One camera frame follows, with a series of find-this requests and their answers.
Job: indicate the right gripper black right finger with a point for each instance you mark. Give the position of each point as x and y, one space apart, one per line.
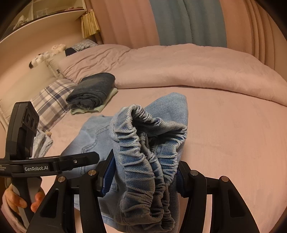
229 210

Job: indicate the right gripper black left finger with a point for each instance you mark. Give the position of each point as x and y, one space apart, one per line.
83 179

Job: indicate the light blue denim pants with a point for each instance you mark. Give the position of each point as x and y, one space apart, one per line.
147 143

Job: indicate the person's left hand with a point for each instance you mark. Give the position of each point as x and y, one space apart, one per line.
14 201

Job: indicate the light denim garment at edge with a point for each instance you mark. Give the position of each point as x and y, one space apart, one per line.
42 143

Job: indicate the plaid pillow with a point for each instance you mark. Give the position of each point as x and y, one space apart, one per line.
50 103

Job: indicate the cream headboard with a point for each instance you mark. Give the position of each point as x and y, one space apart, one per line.
25 89

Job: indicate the folded dark denim jeans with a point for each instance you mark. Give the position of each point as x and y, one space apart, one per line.
97 85

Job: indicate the cream pillow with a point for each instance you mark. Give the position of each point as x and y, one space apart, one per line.
53 64

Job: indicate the folded pale green garment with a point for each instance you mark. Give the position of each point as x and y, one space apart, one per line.
92 105

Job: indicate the white plush toy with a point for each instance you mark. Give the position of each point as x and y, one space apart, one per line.
56 49

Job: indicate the striped blue pillow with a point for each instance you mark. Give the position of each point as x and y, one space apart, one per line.
80 46

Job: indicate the yellow pleated lampshade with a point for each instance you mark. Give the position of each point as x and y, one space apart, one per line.
89 24

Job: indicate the pink duvet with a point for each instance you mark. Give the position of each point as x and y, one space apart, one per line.
178 65

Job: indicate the blue curtain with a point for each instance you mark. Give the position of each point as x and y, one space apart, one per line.
197 22

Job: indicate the wall shelf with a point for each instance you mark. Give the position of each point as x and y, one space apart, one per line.
40 15

